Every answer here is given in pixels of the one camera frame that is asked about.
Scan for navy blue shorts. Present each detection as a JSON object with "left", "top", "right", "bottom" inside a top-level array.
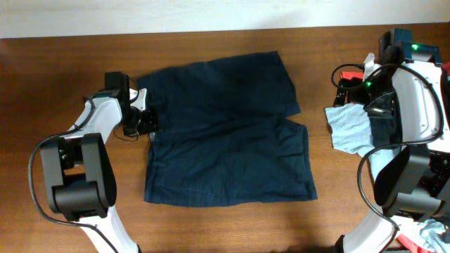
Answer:
[{"left": 137, "top": 51, "right": 317, "bottom": 207}]

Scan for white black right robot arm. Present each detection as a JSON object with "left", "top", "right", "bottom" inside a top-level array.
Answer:
[{"left": 326, "top": 28, "right": 449, "bottom": 252}]

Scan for light blue patterned cloth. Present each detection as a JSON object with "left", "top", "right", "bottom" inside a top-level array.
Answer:
[{"left": 325, "top": 103, "right": 375, "bottom": 157}]

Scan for dark navy garment pile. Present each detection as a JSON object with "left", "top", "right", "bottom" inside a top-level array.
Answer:
[{"left": 364, "top": 91, "right": 402, "bottom": 148}]

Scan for red orange garment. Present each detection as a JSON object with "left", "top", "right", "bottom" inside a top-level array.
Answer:
[{"left": 340, "top": 71, "right": 364, "bottom": 80}]

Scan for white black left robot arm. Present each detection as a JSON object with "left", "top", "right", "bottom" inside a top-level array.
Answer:
[{"left": 33, "top": 72, "right": 158, "bottom": 252}]

